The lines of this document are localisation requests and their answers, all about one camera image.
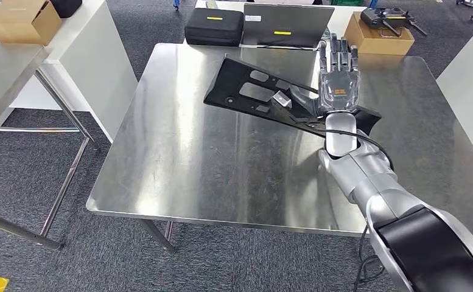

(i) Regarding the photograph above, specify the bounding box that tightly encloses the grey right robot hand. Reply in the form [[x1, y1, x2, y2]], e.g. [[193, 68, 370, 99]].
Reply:
[[290, 33, 362, 119]]

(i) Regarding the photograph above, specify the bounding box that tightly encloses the black plastic bracket panel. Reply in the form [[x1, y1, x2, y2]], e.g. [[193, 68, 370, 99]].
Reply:
[[203, 56, 382, 140]]

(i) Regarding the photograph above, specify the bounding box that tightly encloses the steel workbench table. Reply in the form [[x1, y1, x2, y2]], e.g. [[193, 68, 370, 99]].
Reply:
[[85, 43, 473, 256], [0, 42, 101, 251]]

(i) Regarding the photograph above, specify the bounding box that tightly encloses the brown cardboard box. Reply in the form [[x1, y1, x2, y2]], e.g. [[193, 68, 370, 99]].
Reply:
[[343, 10, 416, 57], [0, 0, 63, 46]]

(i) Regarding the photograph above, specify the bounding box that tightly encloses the grey laptop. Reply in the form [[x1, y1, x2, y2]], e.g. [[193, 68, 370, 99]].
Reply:
[[241, 3, 336, 50]]

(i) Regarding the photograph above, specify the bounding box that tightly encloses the black zip case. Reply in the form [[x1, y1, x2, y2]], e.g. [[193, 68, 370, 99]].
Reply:
[[184, 7, 245, 47]]

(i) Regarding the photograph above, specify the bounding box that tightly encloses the black pouch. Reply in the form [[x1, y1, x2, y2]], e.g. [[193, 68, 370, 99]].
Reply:
[[49, 0, 83, 19]]

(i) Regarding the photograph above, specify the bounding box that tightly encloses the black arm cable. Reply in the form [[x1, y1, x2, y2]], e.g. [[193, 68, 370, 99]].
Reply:
[[309, 125, 394, 170]]

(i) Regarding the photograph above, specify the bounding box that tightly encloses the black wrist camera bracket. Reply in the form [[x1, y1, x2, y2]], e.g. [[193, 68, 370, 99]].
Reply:
[[270, 102, 328, 130]]

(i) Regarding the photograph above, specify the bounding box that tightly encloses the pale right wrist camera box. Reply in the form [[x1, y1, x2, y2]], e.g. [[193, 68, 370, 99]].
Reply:
[[272, 91, 293, 109]]

